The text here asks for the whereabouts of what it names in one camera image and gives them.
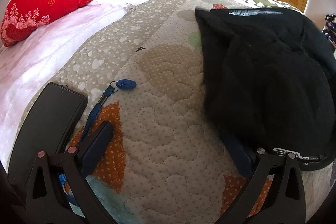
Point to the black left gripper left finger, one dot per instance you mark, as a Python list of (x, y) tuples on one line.
[(58, 191)]

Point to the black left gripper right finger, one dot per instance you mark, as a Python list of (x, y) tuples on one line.
[(285, 201)]

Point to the black pants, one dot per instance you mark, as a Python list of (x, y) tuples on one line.
[(269, 76)]

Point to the black smartphone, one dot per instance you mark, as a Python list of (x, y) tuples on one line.
[(47, 127)]

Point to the white bed sheet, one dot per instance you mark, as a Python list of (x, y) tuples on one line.
[(29, 64)]

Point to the heart patterned quilt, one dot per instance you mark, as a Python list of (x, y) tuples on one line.
[(165, 162)]

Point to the blue clicker with lanyard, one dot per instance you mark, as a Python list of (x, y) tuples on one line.
[(114, 86)]

